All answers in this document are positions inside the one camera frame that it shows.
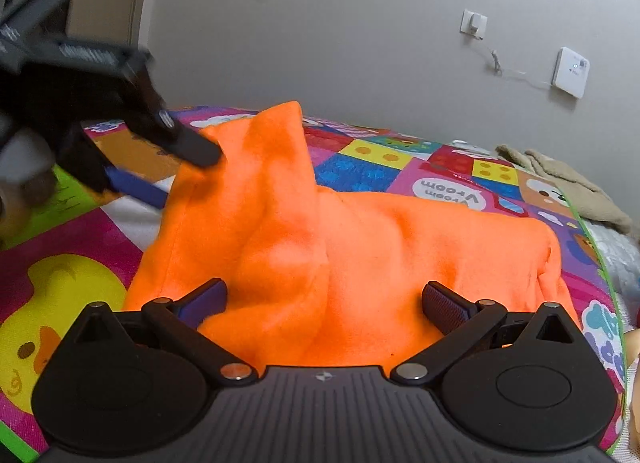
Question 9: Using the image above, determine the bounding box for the orange fleece garment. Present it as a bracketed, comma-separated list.
[125, 102, 572, 369]

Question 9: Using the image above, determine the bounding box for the colourful cartoon play mat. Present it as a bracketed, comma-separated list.
[1, 118, 627, 462]

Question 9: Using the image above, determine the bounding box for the beige folded cloth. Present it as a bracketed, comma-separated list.
[495, 144, 632, 235]

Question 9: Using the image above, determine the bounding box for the thin wall cable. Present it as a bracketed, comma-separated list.
[472, 32, 557, 92]

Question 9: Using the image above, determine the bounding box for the white wall box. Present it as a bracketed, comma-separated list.
[551, 47, 590, 100]

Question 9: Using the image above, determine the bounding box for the white wall socket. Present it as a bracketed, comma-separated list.
[460, 9, 488, 40]

